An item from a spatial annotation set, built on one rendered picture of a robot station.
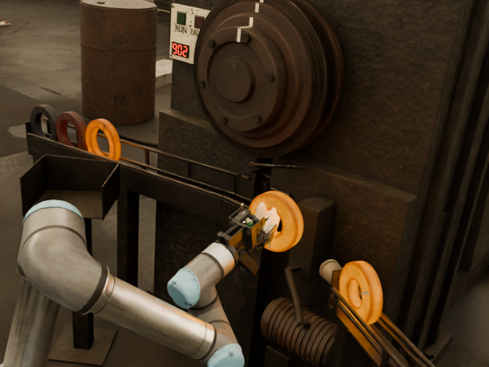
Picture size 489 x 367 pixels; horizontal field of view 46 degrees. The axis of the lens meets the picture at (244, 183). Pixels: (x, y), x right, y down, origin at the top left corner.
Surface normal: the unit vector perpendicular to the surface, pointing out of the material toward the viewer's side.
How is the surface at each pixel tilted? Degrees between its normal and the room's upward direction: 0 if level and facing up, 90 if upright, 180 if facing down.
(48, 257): 46
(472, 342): 0
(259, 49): 90
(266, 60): 90
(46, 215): 11
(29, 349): 89
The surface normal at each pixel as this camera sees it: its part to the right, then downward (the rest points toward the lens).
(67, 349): 0.09, -0.91
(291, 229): -0.62, 0.24
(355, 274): -0.94, 0.05
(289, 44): 0.28, -0.23
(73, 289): 0.18, 0.16
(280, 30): 0.16, -0.41
